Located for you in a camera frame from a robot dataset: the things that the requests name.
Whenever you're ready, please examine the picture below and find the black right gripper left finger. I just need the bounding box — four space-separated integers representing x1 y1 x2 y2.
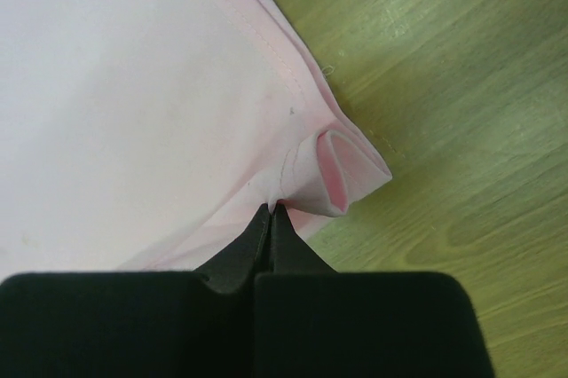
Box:
1 206 272 377

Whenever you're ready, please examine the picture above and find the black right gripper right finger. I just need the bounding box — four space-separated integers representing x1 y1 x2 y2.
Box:
253 205 494 377

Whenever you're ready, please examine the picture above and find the pink t shirt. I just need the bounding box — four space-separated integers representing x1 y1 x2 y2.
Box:
1 0 391 277

